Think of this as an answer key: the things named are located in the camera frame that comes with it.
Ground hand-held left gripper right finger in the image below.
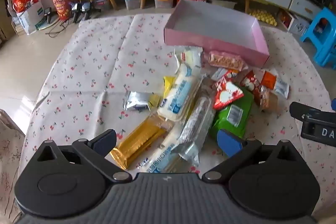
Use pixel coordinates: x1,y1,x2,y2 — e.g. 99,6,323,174
201,128,300,184

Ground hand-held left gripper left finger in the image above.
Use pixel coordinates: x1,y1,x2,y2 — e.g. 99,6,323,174
34,128,133,184

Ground small white blue packet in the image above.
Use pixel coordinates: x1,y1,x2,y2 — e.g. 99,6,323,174
274,77,290,99

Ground gold foil bar packet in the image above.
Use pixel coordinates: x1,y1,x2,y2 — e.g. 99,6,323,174
110,113,174,170

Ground long clear silver packet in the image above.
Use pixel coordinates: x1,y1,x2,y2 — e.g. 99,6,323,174
178,95,216,147

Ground red brown biscuit packet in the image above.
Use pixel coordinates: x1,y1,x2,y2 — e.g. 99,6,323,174
240,70,279,112

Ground orange snack packet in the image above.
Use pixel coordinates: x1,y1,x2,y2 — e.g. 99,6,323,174
260,70,278,91

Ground red white snack packet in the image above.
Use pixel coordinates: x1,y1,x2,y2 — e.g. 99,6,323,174
211,68,245,111

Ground silver foil packet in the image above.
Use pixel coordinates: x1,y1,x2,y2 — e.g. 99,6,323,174
123,91,153,112

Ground white bread packet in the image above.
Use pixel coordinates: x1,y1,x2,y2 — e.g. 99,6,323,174
157,63,204,123
136,130,200,174

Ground pink wafer packet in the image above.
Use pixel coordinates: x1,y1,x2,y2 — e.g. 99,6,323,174
208,50,249,74

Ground yellow snack packet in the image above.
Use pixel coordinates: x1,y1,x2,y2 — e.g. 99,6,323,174
148,76,177,109

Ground clear packet red label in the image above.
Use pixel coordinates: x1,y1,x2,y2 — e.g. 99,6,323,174
174,46,204,69

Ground pink cardboard box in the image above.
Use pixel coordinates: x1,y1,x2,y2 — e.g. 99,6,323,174
163,0,270,67

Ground blue plastic stool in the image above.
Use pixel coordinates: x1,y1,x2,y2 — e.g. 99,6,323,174
300,7,336,67

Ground cherry print tablecloth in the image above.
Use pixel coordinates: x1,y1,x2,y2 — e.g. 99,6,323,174
18,13,336,214

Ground white printed box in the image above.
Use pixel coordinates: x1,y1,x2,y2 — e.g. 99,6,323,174
287,16,311,36

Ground branch print cloth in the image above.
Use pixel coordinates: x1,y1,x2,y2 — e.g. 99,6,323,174
0,109,27,216

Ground yellow egg tray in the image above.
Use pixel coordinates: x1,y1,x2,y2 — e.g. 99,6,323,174
247,8,278,25

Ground black devices on floor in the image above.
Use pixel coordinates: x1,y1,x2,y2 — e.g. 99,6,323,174
70,2,102,24

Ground black phone stand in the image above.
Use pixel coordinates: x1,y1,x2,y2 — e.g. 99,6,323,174
43,7,53,24

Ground white paper bag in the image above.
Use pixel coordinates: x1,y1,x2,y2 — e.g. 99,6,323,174
12,0,47,36

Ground clear storage bin blue lid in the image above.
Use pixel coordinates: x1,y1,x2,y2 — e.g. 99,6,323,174
121,0,143,11

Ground red printed bag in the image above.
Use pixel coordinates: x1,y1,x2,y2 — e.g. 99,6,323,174
49,0,73,21

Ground clear storage bin black lid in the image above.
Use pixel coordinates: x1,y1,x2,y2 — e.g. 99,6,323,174
150,0,177,10

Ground black cable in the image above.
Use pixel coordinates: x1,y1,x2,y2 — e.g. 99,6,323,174
48,20,80,39

